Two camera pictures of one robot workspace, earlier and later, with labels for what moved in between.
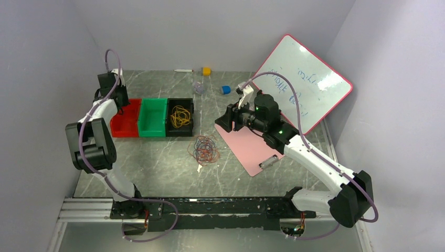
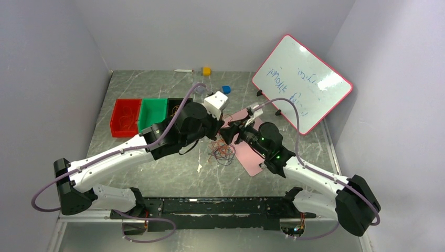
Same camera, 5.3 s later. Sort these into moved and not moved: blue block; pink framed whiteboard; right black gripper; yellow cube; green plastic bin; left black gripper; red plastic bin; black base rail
Moved: right black gripper; left black gripper
Not moved: black base rail; blue block; red plastic bin; yellow cube; green plastic bin; pink framed whiteboard
